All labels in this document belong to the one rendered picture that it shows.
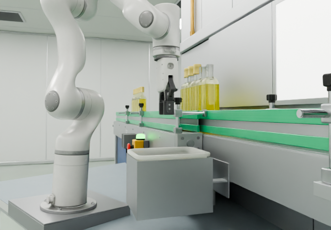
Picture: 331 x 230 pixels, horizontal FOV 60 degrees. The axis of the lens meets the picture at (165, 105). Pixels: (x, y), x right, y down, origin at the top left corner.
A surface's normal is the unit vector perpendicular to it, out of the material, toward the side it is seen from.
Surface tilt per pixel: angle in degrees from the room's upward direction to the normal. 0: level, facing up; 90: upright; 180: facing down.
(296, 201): 90
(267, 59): 90
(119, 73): 90
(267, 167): 90
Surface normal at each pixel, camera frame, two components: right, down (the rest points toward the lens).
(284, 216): -0.96, 0.00
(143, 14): -0.47, -0.06
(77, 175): 0.60, -0.02
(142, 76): 0.29, -0.03
